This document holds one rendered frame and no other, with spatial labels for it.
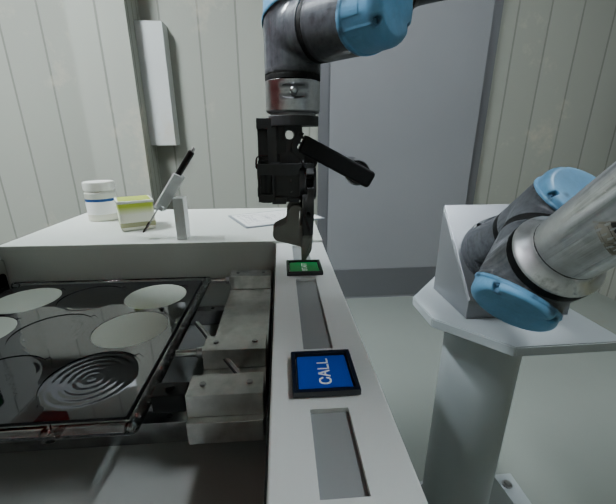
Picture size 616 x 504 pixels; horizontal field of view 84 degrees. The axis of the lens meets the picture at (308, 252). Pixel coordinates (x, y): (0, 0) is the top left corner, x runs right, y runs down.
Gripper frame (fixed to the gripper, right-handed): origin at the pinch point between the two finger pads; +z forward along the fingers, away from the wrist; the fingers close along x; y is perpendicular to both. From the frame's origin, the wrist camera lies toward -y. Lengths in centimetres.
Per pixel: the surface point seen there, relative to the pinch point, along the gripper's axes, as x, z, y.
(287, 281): 4.9, 2.9, 3.4
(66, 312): 0.6, 8.9, 38.1
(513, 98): -190, -43, -154
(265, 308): -2.3, 10.9, 7.2
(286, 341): 20.6, 2.9, 3.8
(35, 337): 7.6, 9.0, 38.3
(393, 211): -183, 32, -75
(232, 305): -3.8, 10.9, 13.1
